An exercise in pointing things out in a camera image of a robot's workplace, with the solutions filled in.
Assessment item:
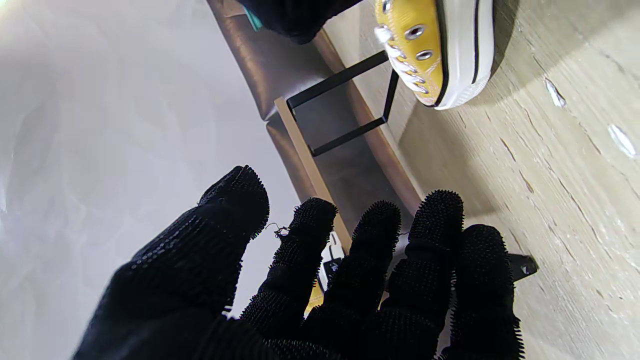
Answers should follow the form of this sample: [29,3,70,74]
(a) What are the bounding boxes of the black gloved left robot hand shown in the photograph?
[72,165,525,360]

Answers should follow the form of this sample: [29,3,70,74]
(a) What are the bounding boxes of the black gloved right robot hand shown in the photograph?
[237,0,363,45]

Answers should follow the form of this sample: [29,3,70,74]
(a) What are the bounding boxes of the yellow canvas sneaker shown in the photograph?
[304,234,351,317]
[374,0,496,111]

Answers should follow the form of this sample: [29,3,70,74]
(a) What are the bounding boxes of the small wooden stand black legs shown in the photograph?
[274,50,540,311]

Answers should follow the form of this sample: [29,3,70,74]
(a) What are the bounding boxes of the white paper scrap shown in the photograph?
[545,78,567,108]
[607,124,640,160]

